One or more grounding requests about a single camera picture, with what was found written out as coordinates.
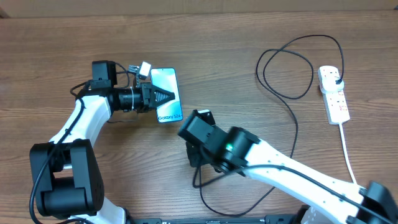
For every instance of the blue Galaxy smartphone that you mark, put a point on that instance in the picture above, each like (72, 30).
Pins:
(166, 78)

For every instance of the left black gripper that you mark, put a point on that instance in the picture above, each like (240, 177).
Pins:
(148, 98)

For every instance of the white power strip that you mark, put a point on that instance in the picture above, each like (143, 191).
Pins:
(335, 103)

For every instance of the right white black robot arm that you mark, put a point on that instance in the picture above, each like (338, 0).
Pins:
(240, 152)

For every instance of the white charger plug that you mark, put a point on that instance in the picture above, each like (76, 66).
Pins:
(330, 85)

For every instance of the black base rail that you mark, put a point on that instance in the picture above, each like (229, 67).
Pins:
(268, 219)

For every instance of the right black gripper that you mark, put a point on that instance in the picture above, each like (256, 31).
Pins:
(198, 155)

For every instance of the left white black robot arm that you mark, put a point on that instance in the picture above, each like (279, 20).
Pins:
(67, 183)

